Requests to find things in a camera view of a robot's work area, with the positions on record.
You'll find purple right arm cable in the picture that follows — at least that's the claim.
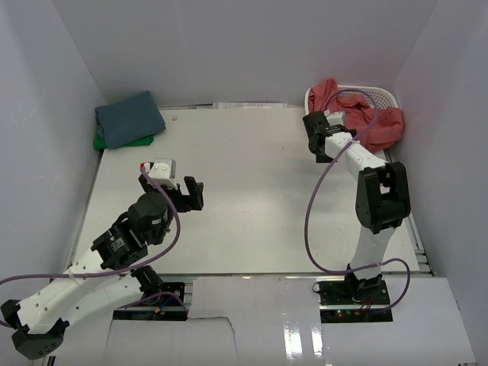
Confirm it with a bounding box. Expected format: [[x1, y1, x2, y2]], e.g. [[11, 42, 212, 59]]
[[304, 88, 412, 314]]

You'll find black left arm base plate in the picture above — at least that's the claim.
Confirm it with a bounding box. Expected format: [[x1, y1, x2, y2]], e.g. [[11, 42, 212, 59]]
[[113, 281, 193, 322]]

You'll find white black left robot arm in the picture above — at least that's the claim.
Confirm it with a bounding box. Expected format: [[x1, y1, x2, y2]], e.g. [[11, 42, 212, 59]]
[[1, 173, 204, 360]]

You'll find folded green t shirt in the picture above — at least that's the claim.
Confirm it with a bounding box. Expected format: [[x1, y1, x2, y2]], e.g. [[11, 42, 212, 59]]
[[93, 134, 154, 150]]

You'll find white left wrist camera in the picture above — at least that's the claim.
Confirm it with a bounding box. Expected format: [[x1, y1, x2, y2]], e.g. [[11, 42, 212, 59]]
[[140, 158, 176, 181]]

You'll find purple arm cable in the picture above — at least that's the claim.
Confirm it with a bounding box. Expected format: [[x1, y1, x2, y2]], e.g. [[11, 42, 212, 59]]
[[0, 171, 182, 329], [304, 88, 412, 314]]

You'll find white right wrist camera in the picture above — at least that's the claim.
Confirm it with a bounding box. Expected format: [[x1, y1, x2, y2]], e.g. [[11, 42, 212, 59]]
[[324, 110, 345, 126]]

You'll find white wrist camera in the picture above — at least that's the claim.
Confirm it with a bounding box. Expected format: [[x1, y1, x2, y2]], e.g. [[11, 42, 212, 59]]
[[140, 158, 176, 181], [324, 110, 345, 126]]

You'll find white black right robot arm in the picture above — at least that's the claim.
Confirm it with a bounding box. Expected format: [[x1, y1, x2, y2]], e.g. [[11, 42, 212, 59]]
[[303, 111, 411, 304]]

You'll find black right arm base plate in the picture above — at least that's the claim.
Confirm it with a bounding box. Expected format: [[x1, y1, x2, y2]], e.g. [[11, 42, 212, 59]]
[[312, 280, 393, 324]]

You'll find white perforated plastic basket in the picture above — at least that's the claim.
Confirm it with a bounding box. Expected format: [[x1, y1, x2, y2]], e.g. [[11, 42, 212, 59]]
[[326, 85, 399, 112]]

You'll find folded blue t shirt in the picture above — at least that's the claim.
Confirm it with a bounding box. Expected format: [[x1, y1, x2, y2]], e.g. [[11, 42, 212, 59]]
[[95, 91, 166, 143]]

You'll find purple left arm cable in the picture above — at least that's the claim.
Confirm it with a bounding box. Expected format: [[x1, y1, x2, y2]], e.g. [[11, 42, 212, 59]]
[[0, 171, 182, 329]]

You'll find red t shirt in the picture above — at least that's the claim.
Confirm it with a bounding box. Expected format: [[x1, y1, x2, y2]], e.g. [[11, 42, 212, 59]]
[[307, 78, 404, 153]]

